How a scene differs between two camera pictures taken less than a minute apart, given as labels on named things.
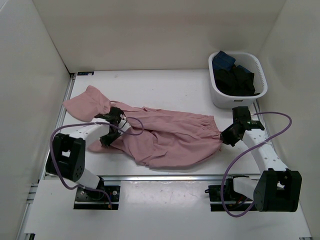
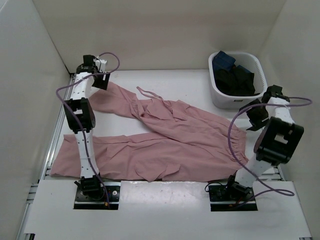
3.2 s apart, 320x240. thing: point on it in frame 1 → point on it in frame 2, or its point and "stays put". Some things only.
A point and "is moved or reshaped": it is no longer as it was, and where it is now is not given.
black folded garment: x=234 y=82 stays put
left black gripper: x=105 y=141 → x=102 y=84
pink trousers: x=153 y=139 is moved or reshaped
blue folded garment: x=223 y=61 stays put
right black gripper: x=225 y=138 → x=256 y=123
